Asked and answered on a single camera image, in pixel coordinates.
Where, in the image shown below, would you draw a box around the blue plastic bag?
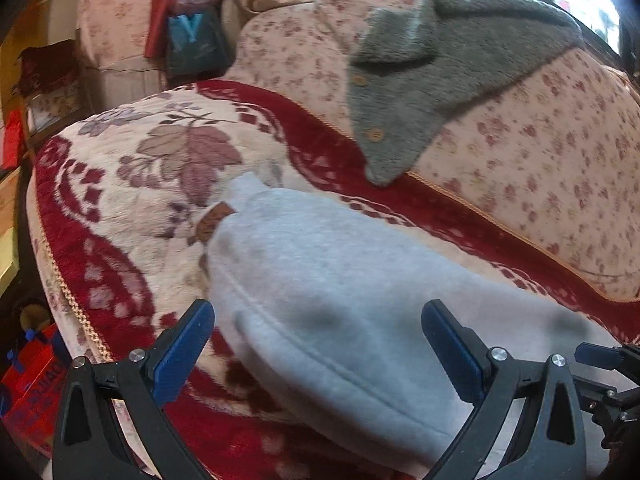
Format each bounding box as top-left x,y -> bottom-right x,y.
165,10 -> 232,77

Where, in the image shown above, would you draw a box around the grey fuzzy cardigan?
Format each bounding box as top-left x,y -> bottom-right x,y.
346,0 -> 586,186

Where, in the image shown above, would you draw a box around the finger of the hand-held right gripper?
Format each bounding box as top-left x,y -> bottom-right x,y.
574,342 -> 640,453

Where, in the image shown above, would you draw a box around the red cardboard box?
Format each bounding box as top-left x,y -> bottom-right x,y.
0,321 -> 68,461

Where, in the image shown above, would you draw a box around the light grey pants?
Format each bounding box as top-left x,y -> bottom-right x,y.
204,171 -> 632,480

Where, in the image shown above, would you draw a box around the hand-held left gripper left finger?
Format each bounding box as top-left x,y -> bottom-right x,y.
52,298 -> 216,480

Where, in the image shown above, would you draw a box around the floral sofa with red cover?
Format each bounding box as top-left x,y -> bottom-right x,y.
26,79 -> 640,480

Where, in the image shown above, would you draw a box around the dark red folded cloth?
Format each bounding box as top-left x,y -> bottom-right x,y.
18,40 -> 81,98

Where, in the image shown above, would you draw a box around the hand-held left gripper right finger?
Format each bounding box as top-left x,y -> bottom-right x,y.
421,299 -> 588,480

